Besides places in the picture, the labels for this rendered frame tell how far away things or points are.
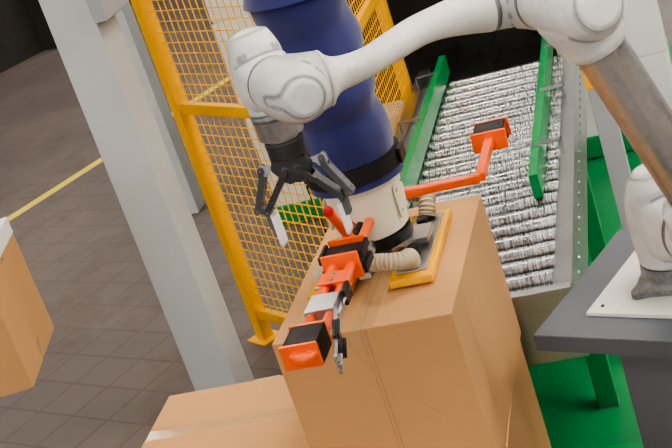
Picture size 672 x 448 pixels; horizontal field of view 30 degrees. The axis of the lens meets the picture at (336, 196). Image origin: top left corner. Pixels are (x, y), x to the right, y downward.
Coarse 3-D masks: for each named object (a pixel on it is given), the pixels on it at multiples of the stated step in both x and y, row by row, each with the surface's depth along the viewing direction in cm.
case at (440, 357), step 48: (480, 240) 296; (384, 288) 275; (432, 288) 268; (480, 288) 285; (384, 336) 260; (432, 336) 258; (480, 336) 276; (288, 384) 270; (336, 384) 268; (384, 384) 265; (432, 384) 263; (480, 384) 266; (336, 432) 273; (384, 432) 270; (432, 432) 268; (480, 432) 265
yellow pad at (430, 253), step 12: (420, 216) 291; (444, 216) 295; (444, 228) 289; (432, 240) 283; (444, 240) 286; (420, 252) 278; (432, 252) 278; (420, 264) 273; (432, 264) 272; (396, 276) 273; (408, 276) 271; (420, 276) 269; (432, 276) 269
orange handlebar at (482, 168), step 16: (480, 160) 286; (464, 176) 280; (480, 176) 280; (416, 192) 283; (432, 192) 283; (368, 224) 273; (336, 272) 253; (352, 272) 254; (320, 288) 249; (336, 288) 247; (304, 320) 238; (304, 352) 226
